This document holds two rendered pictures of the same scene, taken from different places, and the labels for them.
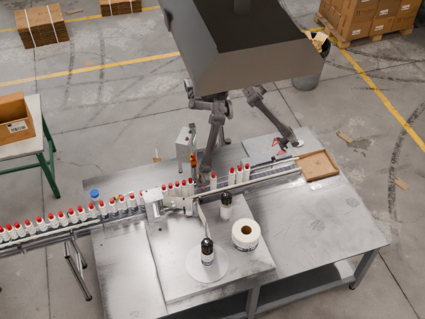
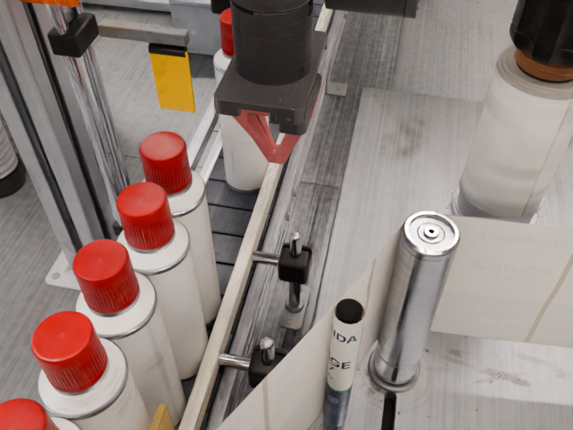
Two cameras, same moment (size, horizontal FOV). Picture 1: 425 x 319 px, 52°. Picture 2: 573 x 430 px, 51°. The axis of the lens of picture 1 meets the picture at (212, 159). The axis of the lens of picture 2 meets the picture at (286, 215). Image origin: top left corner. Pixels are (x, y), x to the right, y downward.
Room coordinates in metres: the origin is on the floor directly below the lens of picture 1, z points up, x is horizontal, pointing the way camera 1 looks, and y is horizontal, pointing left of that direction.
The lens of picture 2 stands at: (1.80, 0.40, 1.36)
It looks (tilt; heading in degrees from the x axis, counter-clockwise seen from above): 48 degrees down; 301
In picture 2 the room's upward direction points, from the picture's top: straight up
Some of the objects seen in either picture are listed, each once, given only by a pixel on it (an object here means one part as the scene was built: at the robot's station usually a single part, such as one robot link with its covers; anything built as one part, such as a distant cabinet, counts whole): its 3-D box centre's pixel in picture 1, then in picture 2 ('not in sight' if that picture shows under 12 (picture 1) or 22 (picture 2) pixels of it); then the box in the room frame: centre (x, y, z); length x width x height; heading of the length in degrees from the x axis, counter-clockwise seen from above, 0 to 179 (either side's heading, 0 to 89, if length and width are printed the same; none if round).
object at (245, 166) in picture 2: (213, 181); (243, 107); (2.10, -0.01, 0.98); 0.05 x 0.05 x 0.20
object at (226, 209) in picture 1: (226, 206); (535, 99); (1.84, -0.10, 1.03); 0.09 x 0.09 x 0.30
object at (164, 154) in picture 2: (190, 187); (181, 238); (2.04, 0.17, 0.98); 0.05 x 0.05 x 0.20
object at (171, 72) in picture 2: not in sight; (172, 78); (2.08, 0.11, 1.09); 0.03 x 0.01 x 0.06; 19
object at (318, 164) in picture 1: (316, 164); not in sight; (2.39, -0.89, 0.85); 0.30 x 0.26 x 0.04; 109
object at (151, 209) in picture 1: (153, 204); not in sight; (1.85, 0.43, 1.01); 0.14 x 0.13 x 0.26; 109
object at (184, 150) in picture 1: (186, 144); not in sight; (2.12, 0.19, 1.38); 0.17 x 0.10 x 0.19; 164
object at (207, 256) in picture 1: (207, 252); not in sight; (1.45, 0.03, 1.04); 0.09 x 0.09 x 0.29
